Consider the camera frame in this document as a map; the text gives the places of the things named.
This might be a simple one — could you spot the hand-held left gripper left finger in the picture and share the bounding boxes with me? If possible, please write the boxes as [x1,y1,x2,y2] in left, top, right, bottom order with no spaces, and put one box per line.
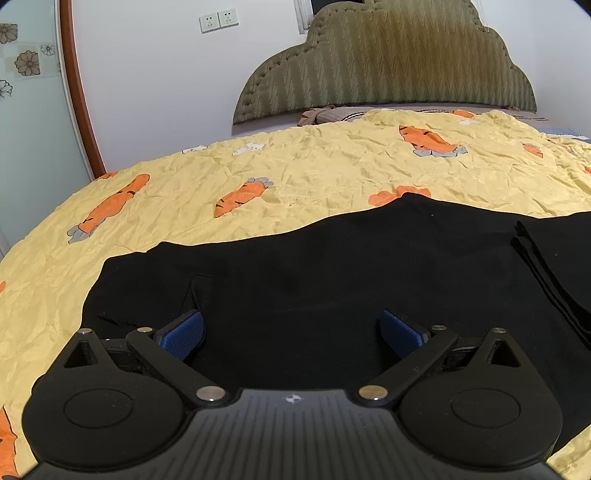
[61,309,228,409]

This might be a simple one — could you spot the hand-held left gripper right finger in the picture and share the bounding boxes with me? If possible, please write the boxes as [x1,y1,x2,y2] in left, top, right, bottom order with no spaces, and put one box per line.
[358,309,528,409]

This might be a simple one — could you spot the black pants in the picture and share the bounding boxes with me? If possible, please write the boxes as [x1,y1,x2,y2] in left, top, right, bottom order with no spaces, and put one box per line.
[81,194,591,457]

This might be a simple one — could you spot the yellow carrot print blanket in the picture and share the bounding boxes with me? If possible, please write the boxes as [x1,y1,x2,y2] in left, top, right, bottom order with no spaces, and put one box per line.
[0,108,591,480]

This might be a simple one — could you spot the grey striped bed sheet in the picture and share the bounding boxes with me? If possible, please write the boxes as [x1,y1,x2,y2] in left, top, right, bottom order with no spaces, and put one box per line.
[232,104,550,137]

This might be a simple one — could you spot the brown crumpled cloth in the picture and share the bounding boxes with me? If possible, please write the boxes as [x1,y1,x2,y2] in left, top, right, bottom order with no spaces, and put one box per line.
[297,107,334,127]

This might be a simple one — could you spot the glass door with flower stickers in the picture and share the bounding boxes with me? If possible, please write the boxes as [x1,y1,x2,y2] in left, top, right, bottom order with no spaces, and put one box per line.
[0,0,95,252]

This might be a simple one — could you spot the olive padded headboard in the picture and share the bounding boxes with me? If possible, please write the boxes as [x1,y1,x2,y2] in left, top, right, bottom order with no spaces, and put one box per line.
[232,0,539,126]

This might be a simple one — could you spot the brown wooden door frame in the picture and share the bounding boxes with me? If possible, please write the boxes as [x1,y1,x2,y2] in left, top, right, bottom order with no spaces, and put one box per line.
[58,0,110,182]

